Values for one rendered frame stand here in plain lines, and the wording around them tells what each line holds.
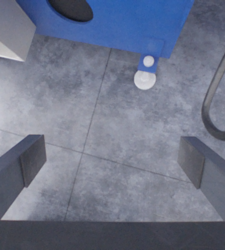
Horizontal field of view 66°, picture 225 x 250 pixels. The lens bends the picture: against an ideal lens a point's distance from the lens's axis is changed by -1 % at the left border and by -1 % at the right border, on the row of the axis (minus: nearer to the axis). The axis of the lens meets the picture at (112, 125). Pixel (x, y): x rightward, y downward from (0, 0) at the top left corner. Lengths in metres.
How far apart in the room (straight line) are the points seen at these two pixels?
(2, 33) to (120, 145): 0.61
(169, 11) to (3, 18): 0.49
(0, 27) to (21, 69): 0.41
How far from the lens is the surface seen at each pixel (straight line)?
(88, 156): 0.85
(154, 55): 0.73
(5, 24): 0.71
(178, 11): 0.55
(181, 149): 0.16
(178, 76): 0.92
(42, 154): 0.16
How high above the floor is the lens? 0.83
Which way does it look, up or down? 81 degrees down
